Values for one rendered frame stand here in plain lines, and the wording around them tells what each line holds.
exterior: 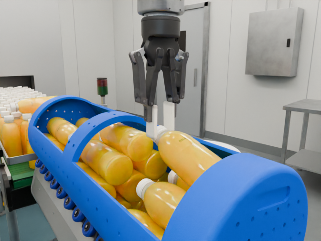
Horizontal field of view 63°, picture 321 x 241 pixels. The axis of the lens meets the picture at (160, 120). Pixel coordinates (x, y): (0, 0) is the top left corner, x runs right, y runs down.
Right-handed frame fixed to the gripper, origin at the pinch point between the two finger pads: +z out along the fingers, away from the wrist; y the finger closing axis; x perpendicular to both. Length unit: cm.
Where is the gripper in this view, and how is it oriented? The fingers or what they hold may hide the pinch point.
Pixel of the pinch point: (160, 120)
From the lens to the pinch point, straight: 54.7
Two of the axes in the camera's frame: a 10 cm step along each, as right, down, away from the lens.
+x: -6.0, -2.0, 7.8
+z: 0.0, 9.7, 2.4
